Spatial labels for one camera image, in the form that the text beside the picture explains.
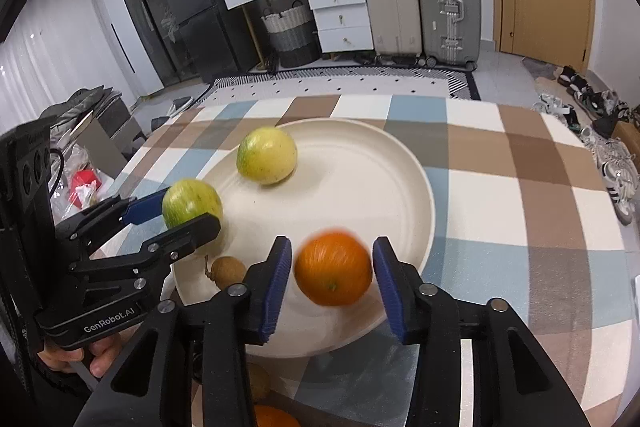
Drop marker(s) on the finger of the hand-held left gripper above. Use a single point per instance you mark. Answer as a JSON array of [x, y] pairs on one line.
[[192, 229], [146, 207]]

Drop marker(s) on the grey jacket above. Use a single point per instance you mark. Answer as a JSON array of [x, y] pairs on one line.
[[82, 99]]

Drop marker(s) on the silver suitcase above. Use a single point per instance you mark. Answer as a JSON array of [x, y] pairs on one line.
[[447, 7]]

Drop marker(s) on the white sheer curtain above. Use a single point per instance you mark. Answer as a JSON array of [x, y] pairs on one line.
[[50, 57]]

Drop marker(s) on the dark glass cabinet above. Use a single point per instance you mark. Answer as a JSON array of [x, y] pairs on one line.
[[135, 7]]

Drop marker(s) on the green round fruit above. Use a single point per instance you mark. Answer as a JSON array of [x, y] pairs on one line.
[[192, 199]]

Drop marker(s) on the orange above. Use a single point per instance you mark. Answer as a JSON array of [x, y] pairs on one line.
[[275, 418], [332, 269]]

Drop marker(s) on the yellow-green round fruit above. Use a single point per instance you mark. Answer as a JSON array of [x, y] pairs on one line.
[[267, 156]]

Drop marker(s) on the clear plastic bag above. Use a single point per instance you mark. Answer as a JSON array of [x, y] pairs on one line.
[[67, 202]]

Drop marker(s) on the white desk with drawers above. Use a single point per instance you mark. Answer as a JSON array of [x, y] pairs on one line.
[[340, 17]]

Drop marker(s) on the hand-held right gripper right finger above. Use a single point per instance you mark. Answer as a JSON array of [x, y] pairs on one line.
[[387, 289]]

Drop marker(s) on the brown kiwi on plate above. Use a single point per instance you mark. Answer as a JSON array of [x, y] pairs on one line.
[[229, 273]]

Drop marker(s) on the woven laundry basket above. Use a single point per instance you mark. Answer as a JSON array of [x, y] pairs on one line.
[[290, 37]]

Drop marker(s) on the pile of shoes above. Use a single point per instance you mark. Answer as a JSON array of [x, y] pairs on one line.
[[607, 157]]

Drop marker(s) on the cream round plate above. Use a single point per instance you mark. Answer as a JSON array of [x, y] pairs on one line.
[[350, 187]]

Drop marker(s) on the cardboard box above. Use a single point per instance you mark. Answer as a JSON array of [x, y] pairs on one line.
[[100, 134]]

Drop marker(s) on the grey floor mat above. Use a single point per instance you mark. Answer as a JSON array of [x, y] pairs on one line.
[[542, 69]]

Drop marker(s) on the person's left hand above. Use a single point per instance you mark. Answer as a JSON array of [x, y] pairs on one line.
[[102, 356]]

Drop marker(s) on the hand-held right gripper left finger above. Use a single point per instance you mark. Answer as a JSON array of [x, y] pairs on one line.
[[275, 289]]

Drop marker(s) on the red packet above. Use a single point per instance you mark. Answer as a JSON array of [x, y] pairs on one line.
[[84, 187]]

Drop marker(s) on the beige suitcase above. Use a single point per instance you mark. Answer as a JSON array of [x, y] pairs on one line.
[[392, 2]]

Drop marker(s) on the checked tablecloth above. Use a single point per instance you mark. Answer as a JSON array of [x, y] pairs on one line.
[[500, 207]]

